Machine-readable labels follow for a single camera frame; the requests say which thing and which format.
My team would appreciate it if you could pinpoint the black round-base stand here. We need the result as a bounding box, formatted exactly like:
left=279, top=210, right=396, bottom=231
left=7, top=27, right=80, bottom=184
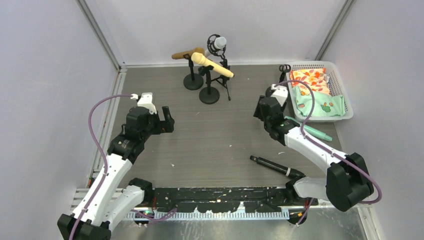
left=199, top=66, right=220, bottom=105
left=183, top=58, right=204, bottom=91
left=265, top=64, right=292, bottom=97

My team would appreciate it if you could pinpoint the green microphone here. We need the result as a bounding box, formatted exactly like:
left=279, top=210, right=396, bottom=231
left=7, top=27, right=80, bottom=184
left=285, top=116, right=333, bottom=142

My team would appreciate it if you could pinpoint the gold microphone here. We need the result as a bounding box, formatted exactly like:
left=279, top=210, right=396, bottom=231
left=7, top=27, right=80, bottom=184
left=171, top=47, right=205, bottom=60

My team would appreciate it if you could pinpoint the cream yellow microphone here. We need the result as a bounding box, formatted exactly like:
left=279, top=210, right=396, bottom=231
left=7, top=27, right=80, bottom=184
left=191, top=52, right=234, bottom=78

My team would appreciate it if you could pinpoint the black tripod shock-mount stand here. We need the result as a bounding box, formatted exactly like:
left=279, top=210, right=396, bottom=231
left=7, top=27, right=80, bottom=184
left=205, top=34, right=231, bottom=101

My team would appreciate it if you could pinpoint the white microphone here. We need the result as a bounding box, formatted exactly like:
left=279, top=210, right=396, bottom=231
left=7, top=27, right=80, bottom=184
left=204, top=34, right=227, bottom=59

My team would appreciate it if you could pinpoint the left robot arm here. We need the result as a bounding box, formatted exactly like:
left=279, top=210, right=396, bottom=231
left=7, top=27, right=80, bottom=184
left=57, top=106, right=175, bottom=240

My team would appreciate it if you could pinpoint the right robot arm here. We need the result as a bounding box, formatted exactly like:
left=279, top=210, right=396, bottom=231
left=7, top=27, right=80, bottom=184
left=254, top=95, right=375, bottom=212

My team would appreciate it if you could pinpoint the green patterned cloth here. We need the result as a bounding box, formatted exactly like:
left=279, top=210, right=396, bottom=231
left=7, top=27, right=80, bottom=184
left=292, top=86, right=346, bottom=117

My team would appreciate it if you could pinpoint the black microphone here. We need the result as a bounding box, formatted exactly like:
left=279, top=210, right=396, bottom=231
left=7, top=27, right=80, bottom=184
left=249, top=155, right=306, bottom=179

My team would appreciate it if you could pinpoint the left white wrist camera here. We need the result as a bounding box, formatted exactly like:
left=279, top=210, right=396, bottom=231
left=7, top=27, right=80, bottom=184
left=130, top=92, right=157, bottom=115

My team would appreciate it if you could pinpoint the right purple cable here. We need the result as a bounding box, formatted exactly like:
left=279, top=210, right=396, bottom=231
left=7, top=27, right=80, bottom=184
left=279, top=79, right=383, bottom=226

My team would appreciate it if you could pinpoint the purple cable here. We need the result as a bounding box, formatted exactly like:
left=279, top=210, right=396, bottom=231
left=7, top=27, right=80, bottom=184
left=279, top=79, right=383, bottom=226
left=67, top=93, right=178, bottom=240

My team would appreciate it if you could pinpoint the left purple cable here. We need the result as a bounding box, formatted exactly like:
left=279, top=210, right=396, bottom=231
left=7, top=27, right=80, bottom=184
left=67, top=93, right=178, bottom=240

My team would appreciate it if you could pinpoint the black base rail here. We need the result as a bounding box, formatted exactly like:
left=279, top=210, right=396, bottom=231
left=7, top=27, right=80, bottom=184
left=137, top=186, right=311, bottom=213

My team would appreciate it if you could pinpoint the aluminium corner post right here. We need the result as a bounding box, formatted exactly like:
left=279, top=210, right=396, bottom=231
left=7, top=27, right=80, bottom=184
left=314, top=0, right=357, bottom=61

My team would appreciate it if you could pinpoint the aluminium corner post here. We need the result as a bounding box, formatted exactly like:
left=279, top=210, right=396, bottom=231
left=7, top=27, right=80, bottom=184
left=76, top=0, right=125, bottom=72
left=314, top=0, right=357, bottom=61

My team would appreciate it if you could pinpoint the aluminium corner post left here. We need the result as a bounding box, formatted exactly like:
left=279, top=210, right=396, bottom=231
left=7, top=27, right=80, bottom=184
left=76, top=0, right=125, bottom=72

